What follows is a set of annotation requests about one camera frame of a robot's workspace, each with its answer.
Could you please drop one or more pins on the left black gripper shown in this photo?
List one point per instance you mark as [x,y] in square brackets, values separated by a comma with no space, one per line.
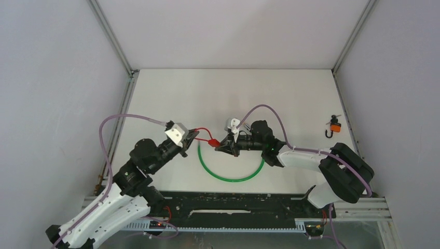
[187,141]

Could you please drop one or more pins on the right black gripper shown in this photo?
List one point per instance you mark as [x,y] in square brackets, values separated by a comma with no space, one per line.
[228,146]

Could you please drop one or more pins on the green cable lock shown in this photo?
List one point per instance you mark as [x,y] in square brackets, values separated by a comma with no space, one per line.
[225,179]

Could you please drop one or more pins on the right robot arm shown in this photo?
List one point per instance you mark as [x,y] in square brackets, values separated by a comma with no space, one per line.
[347,175]

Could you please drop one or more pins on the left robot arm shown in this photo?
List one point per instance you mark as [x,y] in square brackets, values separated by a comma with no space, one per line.
[128,197]

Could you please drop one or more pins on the orange padlock with keys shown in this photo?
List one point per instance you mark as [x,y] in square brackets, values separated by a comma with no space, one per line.
[334,126]

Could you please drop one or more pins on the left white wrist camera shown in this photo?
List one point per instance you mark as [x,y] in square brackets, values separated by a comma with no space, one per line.
[176,132]

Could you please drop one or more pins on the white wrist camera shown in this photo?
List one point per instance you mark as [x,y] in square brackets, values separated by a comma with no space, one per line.
[232,125]
[176,132]

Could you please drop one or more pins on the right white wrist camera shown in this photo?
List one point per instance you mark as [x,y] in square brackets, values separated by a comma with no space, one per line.
[232,125]

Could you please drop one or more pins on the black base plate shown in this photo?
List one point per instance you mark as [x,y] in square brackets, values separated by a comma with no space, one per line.
[236,210]

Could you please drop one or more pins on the grey cable duct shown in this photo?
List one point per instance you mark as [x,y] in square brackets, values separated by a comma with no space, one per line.
[150,226]

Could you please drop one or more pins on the left aluminium corner post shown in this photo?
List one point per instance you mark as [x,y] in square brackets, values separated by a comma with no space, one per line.
[111,36]

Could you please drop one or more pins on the aluminium corner post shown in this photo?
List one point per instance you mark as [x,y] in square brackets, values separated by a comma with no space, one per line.
[111,36]
[365,14]

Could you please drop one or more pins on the aluminium front frame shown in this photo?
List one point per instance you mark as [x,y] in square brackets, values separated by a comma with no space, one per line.
[367,210]

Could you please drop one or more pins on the right aluminium corner post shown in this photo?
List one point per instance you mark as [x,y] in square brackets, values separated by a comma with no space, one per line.
[365,14]

